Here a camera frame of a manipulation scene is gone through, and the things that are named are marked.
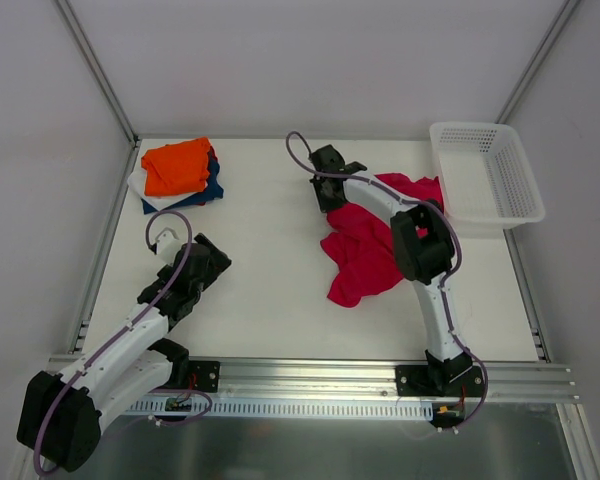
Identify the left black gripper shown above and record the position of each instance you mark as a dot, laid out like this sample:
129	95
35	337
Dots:
212	257

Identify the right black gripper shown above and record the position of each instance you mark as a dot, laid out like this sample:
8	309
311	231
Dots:
327	187

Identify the crimson red t-shirt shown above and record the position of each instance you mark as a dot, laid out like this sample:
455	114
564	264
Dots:
361	245

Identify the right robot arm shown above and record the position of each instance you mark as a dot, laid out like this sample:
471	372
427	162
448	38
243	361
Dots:
426	252

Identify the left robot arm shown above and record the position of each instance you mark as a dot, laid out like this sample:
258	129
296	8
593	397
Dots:
64	415

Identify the folded blue t-shirt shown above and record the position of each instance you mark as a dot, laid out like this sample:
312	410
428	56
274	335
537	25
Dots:
212	191

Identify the folded orange t-shirt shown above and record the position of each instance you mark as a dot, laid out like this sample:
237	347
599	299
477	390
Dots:
176	169

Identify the folded white t-shirt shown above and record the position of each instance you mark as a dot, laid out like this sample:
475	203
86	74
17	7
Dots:
137	183

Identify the white plastic basket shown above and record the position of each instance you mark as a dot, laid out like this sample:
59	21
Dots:
485	176

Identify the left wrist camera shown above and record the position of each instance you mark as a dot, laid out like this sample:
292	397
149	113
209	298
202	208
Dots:
166	246

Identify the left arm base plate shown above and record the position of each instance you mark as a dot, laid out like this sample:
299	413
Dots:
200	375

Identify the aluminium mounting rail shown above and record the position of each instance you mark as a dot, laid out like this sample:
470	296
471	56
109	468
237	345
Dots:
506	382

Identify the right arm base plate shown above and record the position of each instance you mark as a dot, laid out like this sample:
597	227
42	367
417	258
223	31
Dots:
423	380

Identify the left aluminium frame post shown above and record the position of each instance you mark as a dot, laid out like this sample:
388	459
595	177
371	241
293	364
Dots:
87	52

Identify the aluminium frame post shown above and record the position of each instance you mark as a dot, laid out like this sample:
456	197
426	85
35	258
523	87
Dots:
546	45
87	52

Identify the white slotted cable duct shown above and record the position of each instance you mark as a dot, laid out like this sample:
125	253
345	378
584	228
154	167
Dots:
284	408

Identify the right aluminium frame post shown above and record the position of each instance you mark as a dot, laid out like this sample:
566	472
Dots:
546	45

